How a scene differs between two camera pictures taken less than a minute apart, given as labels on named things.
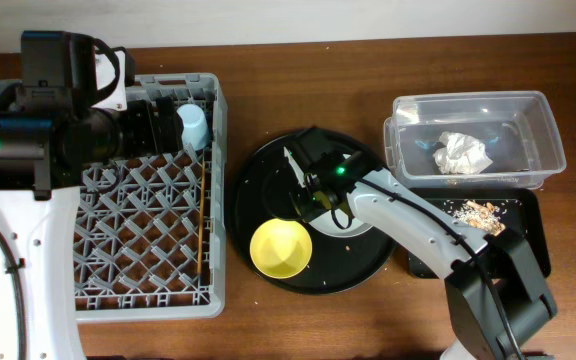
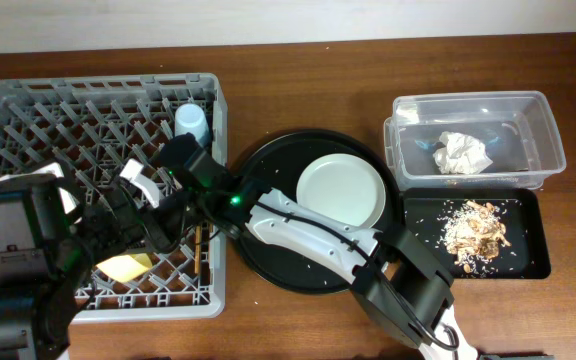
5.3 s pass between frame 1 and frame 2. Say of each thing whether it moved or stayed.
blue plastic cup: stayed
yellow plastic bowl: moved
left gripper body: moved
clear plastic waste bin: stayed
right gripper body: moved
